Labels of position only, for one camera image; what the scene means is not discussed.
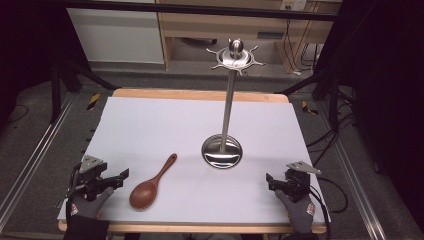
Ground person's left hand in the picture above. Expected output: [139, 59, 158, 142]
[65, 187, 115, 221]

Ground yellow black striped marker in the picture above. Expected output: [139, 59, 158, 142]
[301, 100, 320, 116]
[86, 92, 101, 111]

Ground brown wooden spoon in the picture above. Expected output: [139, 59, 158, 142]
[128, 153, 178, 211]

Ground black metal stand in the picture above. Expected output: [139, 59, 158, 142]
[49, 53, 118, 125]
[274, 71, 356, 133]

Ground aluminium floor rail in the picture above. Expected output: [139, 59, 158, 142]
[0, 93, 78, 231]
[316, 101, 384, 240]

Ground black horizontal frame bar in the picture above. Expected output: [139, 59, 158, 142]
[61, 0, 338, 22]

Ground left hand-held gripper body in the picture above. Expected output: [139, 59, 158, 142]
[70, 154, 108, 202]

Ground white power strip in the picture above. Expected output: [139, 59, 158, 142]
[279, 0, 307, 12]

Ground black floor cables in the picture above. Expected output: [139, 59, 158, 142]
[305, 99, 357, 168]

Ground steel utensil stand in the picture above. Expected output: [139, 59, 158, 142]
[200, 37, 266, 170]

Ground white cabinet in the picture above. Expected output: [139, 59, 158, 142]
[66, 7, 165, 65]

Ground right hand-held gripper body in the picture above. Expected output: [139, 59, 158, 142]
[283, 160, 323, 203]

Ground white table mat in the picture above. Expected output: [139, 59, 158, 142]
[56, 96, 332, 225]

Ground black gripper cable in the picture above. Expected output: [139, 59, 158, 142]
[66, 162, 84, 201]
[308, 176, 350, 240]

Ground light wooden desk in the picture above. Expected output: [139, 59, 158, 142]
[155, 0, 344, 74]

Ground wooden table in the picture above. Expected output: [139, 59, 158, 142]
[57, 87, 328, 235]

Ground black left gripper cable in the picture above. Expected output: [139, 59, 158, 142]
[66, 162, 84, 201]

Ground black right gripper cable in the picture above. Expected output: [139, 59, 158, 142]
[308, 176, 350, 240]

